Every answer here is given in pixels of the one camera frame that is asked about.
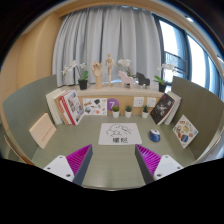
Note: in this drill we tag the white card with pictures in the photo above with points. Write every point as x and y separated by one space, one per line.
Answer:
95 106

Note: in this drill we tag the purple round number seven sign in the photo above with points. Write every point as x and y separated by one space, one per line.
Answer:
112 102

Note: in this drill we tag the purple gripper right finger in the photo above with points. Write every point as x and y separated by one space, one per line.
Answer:
153 166

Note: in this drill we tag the small potted plant right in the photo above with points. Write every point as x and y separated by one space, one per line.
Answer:
145 111

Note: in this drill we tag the white orchid centre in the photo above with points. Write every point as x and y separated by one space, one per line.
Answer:
126 63

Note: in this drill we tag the wooden mannequin figure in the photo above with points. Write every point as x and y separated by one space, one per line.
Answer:
109 64

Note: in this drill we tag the pink horse figurine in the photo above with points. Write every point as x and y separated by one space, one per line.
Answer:
125 79

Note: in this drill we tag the beige book leaning left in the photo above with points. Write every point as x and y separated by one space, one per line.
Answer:
42 130

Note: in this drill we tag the small potted plant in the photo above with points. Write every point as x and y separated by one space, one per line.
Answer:
115 111
128 111
145 111

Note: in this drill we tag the white books stack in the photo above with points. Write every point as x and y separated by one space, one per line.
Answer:
52 105

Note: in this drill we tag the white wall socket right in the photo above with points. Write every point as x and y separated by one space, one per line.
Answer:
151 102

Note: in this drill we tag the white wall socket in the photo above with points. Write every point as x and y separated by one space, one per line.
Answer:
138 101
151 102

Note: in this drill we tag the white orchid black pot left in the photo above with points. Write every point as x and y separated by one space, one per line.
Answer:
82 72

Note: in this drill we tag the white orchid black pot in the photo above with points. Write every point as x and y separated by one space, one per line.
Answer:
82 72
162 81

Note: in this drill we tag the wooden shelf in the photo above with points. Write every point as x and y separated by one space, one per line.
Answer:
125 95

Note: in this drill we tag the colourful sticker picture book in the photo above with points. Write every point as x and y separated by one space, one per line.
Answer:
185 131

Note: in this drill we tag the red and white magazine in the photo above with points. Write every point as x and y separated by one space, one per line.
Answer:
72 106

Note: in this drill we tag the wooden hand model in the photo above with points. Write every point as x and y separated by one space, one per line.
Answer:
97 72

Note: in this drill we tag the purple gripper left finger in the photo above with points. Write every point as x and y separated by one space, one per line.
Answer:
72 167

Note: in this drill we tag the black horse figurine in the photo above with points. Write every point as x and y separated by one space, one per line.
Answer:
142 80

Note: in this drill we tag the white wall socket left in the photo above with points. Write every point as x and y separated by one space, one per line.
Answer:
138 101

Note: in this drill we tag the black book leaning right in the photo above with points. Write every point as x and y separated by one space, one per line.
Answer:
162 109

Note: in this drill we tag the small potted plant left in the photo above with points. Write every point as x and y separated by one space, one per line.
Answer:
115 111

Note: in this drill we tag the small potted plant middle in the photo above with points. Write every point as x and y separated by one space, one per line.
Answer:
128 111

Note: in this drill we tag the grey curtain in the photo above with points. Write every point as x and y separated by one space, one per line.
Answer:
98 33

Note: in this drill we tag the white orchid black pot right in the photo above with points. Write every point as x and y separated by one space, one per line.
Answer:
162 81

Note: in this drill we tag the white mouse pad with drawing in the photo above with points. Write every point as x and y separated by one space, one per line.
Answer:
119 134

